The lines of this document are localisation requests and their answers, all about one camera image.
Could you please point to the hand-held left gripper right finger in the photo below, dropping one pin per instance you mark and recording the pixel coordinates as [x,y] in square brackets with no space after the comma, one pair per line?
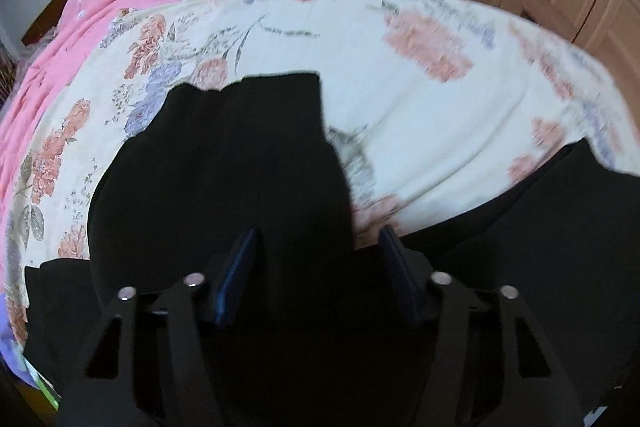
[400,279]

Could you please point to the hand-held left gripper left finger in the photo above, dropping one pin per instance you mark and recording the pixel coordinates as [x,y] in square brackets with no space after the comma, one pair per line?
[235,279]

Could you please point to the floral cream bed sheet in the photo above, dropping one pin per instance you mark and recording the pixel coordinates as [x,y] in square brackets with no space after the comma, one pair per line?
[425,117]

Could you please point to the black pants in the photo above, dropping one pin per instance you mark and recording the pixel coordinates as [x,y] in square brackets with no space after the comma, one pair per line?
[225,157]

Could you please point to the pink quilt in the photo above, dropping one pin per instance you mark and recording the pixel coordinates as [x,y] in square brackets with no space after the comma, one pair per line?
[100,2]

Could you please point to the purple cloth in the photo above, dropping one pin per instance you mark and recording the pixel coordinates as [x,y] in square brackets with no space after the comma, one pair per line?
[7,332]

